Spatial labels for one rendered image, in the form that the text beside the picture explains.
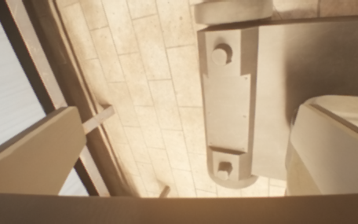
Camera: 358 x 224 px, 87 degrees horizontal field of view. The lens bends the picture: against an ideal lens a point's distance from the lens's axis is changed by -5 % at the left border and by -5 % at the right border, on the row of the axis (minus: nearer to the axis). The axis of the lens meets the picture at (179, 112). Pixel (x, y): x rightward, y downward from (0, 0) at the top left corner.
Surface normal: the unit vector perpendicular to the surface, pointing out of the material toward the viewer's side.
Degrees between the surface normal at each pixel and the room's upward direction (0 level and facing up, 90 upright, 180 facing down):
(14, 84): 90
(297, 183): 90
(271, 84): 0
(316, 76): 0
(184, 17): 0
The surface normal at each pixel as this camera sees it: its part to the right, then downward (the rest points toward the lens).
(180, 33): -0.42, 0.46
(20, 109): 0.89, 0.03
